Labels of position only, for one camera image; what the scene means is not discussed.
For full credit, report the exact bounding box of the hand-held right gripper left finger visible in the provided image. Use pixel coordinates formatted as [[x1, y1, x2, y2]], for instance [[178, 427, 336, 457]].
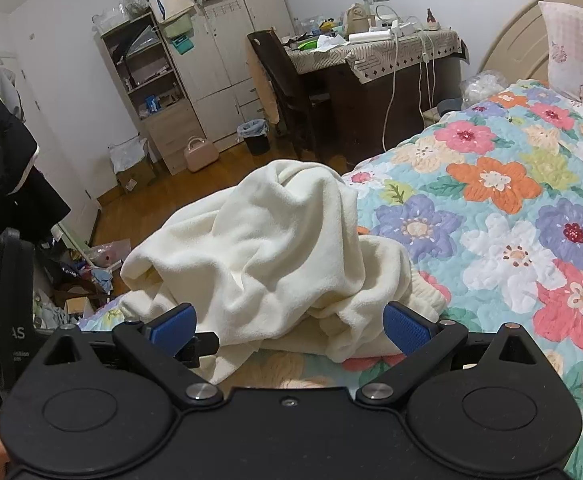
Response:
[[36, 303, 225, 407]]

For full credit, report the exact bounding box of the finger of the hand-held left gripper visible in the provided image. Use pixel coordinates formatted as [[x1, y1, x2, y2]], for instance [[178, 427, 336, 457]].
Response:
[[174, 332, 221, 369]]

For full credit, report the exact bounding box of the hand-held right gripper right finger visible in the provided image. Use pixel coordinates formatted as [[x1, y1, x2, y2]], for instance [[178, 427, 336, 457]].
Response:
[[355, 301, 542, 406]]

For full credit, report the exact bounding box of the cream fleece garment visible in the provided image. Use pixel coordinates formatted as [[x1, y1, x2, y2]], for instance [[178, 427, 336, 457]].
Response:
[[120, 159, 447, 386]]

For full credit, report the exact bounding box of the pile of floor clutter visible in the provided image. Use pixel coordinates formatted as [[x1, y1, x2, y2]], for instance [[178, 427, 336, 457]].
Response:
[[32, 225, 133, 332]]

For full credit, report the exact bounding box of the black hanging garment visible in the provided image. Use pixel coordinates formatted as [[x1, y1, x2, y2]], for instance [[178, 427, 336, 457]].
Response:
[[0, 67, 72, 261]]

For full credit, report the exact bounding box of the floral quilt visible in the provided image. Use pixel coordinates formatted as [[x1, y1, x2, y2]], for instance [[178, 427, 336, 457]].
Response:
[[79, 78, 583, 480]]

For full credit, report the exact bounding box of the cardboard box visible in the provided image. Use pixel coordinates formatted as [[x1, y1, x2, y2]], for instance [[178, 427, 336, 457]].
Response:
[[109, 137, 158, 194]]

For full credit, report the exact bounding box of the white door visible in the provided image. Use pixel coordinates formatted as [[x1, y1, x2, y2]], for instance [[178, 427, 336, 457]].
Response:
[[6, 10, 103, 221]]

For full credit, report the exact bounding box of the pink vanity case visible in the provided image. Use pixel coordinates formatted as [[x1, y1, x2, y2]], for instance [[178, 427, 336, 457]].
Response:
[[184, 136, 220, 173]]

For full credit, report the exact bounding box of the white shelf unit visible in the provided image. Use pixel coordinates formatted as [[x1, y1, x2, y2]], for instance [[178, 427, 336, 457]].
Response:
[[93, 10, 207, 176]]

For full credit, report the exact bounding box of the black trash bin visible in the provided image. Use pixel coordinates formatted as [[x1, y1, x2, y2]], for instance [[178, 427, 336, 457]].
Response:
[[236, 118, 271, 156]]

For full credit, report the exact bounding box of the dark wooden desk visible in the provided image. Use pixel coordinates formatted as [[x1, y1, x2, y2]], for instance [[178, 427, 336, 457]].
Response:
[[291, 50, 468, 158]]

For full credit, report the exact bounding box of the white plastic bag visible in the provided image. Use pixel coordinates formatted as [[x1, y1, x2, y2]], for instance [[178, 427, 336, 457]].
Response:
[[459, 72, 513, 109]]

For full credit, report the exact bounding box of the dark wooden chair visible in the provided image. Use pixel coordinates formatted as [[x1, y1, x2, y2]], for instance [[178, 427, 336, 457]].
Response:
[[248, 30, 333, 158]]

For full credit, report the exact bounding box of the white wardrobe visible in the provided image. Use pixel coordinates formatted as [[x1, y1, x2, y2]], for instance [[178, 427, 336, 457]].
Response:
[[144, 0, 297, 153]]

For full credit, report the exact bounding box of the patterned tablecloth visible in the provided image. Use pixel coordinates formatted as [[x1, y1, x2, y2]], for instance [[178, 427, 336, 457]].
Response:
[[286, 29, 465, 81]]

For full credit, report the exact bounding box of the green bag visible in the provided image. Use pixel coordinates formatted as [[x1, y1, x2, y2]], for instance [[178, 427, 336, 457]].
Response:
[[163, 14, 196, 57]]

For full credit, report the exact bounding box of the beige headboard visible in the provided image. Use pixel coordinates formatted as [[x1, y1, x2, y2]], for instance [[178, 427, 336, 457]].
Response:
[[476, 0, 583, 87]]

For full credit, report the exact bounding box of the beige handbag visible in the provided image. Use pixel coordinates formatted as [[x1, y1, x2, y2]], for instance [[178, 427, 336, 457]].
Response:
[[345, 3, 372, 37]]

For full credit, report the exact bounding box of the pink patterned pillow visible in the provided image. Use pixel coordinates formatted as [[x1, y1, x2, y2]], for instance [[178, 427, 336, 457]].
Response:
[[538, 1, 583, 109]]

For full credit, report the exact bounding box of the white tote bag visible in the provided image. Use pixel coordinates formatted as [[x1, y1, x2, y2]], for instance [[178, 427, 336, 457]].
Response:
[[144, 0, 196, 24]]

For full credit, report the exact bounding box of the white power cable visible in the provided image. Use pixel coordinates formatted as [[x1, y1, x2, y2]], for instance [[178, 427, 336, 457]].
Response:
[[381, 25, 441, 149]]

